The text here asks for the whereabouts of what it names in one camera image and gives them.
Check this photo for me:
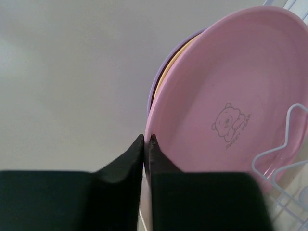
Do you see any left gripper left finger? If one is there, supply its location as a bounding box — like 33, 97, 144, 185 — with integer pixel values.
0, 135, 144, 231

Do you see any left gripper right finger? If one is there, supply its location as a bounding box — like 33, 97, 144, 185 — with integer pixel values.
145, 135, 274, 231

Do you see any pink plate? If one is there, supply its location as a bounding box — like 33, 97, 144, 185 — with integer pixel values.
138, 5, 308, 231

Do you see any yellow plate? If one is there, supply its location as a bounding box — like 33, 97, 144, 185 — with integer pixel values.
152, 34, 200, 101

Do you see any purple plate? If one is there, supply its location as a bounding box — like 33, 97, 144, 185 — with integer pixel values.
147, 28, 206, 117

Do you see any white wire dish rack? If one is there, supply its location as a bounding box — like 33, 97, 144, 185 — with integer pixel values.
138, 0, 308, 231

